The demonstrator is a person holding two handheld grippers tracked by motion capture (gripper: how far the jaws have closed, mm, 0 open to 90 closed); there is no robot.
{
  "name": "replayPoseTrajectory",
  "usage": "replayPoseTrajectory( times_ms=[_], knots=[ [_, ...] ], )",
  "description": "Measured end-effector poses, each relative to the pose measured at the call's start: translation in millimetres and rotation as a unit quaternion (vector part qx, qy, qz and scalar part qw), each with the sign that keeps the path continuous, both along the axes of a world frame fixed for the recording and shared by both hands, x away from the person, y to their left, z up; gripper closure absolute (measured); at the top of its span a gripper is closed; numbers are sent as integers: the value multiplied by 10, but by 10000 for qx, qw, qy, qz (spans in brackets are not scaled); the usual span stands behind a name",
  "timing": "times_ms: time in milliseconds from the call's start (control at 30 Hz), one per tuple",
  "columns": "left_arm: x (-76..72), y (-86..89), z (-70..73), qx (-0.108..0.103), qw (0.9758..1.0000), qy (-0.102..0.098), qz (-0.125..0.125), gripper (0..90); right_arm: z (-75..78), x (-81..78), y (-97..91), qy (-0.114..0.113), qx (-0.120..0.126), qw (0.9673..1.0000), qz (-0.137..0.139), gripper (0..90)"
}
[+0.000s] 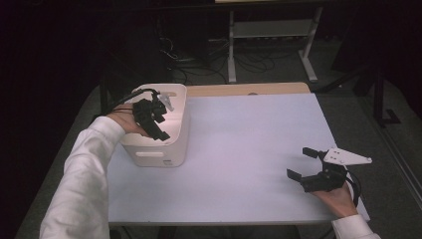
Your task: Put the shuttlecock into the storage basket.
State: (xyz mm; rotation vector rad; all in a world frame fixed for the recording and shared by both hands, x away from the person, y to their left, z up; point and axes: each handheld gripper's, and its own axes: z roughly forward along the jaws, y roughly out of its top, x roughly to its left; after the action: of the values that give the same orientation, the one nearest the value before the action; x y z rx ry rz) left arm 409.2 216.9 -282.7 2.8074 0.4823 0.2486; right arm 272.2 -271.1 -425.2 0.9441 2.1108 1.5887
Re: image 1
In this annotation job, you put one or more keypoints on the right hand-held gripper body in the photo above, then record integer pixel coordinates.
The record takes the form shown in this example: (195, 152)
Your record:
(326, 181)

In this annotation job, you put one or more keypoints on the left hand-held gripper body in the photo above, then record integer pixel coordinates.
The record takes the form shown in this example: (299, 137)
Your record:
(146, 111)

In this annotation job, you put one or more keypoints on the white plastic storage bin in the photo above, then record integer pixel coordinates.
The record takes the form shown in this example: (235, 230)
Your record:
(175, 132)

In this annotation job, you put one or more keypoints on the person's left hand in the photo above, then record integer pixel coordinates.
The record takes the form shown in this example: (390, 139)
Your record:
(125, 119)

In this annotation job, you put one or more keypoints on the person's right hand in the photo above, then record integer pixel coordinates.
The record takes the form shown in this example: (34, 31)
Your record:
(341, 202)

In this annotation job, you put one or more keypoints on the black metal stand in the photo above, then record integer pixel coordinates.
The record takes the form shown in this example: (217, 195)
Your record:
(103, 96)
(378, 99)

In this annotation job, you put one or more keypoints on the grey metal table frame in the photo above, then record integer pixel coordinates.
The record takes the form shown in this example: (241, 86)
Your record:
(272, 28)

